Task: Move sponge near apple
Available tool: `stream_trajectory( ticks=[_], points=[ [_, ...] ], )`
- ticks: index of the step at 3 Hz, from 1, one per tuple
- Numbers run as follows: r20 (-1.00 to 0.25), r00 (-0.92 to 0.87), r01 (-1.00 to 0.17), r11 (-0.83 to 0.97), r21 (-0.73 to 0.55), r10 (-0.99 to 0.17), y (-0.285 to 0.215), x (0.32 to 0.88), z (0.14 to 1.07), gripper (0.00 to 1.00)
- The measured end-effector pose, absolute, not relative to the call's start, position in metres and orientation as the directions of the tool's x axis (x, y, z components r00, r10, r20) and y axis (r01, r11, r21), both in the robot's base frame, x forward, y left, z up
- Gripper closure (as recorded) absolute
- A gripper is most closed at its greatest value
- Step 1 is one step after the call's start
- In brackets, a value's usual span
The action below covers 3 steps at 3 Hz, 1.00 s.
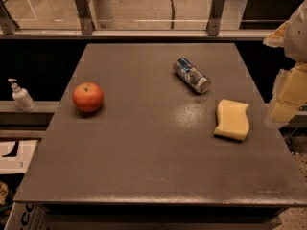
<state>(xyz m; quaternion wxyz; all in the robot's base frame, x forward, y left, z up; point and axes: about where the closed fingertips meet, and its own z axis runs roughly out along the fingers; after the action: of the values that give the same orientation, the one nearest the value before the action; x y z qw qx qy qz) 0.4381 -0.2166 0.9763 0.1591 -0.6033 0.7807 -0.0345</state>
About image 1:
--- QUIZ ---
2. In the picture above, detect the red apple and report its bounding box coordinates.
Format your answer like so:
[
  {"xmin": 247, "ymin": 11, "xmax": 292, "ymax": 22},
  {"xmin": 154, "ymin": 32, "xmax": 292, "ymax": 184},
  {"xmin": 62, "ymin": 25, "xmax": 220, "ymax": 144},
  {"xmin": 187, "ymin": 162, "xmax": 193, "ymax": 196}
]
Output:
[{"xmin": 72, "ymin": 82, "xmax": 104, "ymax": 113}]

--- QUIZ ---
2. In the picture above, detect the white printed box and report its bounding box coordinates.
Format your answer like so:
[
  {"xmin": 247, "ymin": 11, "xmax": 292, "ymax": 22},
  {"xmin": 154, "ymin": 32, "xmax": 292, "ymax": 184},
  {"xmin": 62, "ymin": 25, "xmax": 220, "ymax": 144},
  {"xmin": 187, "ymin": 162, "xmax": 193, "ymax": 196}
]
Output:
[{"xmin": 4, "ymin": 203, "xmax": 49, "ymax": 230}]

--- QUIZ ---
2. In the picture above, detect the right metal railing bracket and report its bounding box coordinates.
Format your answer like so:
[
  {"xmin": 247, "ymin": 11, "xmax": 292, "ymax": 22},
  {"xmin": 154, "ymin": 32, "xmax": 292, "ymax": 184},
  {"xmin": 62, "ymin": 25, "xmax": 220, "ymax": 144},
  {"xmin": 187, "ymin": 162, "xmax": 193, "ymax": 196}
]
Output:
[{"xmin": 207, "ymin": 0, "xmax": 225, "ymax": 36}]

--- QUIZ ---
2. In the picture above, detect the blue silver drink can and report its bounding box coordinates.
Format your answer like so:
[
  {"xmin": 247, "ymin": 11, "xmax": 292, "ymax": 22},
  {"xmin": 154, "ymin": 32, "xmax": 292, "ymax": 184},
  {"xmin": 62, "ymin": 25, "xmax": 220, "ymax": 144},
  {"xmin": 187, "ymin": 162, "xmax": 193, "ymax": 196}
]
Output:
[{"xmin": 173, "ymin": 57, "xmax": 211, "ymax": 94}]

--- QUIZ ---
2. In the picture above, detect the metal railing bracket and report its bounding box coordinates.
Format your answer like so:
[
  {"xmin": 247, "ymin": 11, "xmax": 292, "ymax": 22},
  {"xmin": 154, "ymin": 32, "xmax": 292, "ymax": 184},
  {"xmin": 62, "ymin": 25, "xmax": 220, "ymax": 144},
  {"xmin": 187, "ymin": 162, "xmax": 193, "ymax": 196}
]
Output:
[
  {"xmin": 74, "ymin": 0, "xmax": 95, "ymax": 35},
  {"xmin": 207, "ymin": 0, "xmax": 225, "ymax": 36}
]

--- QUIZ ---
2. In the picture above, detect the white pump soap bottle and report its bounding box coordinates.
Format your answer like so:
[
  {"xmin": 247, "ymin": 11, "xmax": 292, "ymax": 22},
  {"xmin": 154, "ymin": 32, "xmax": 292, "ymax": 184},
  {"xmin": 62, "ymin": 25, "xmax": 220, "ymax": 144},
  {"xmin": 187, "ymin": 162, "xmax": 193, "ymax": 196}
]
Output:
[{"xmin": 8, "ymin": 78, "xmax": 35, "ymax": 111}]

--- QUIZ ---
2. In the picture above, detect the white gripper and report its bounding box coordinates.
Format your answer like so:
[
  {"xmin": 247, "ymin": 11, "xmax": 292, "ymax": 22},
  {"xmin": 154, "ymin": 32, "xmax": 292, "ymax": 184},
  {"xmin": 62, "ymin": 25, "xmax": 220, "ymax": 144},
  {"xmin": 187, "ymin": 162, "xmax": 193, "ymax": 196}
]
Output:
[{"xmin": 263, "ymin": 0, "xmax": 307, "ymax": 127}]

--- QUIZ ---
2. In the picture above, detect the white cardboard box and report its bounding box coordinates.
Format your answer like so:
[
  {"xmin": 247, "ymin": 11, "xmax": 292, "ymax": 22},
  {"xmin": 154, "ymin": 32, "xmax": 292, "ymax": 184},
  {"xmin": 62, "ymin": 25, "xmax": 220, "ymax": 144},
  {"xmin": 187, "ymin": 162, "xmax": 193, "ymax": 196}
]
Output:
[{"xmin": 0, "ymin": 140, "xmax": 38, "ymax": 175}]

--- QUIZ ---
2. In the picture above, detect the yellow sponge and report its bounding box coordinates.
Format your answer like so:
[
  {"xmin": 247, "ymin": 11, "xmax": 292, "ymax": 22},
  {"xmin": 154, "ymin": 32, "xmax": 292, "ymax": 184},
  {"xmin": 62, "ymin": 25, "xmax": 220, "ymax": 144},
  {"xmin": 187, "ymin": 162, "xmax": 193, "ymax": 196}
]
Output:
[{"xmin": 214, "ymin": 99, "xmax": 249, "ymax": 141}]

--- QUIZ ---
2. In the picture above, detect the left metal railing bracket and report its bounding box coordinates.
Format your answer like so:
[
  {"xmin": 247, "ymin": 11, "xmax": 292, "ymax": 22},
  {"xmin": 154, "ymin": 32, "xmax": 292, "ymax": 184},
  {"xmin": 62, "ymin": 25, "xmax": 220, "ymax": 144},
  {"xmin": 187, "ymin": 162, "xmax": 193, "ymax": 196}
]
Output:
[{"xmin": 74, "ymin": 0, "xmax": 95, "ymax": 35}]

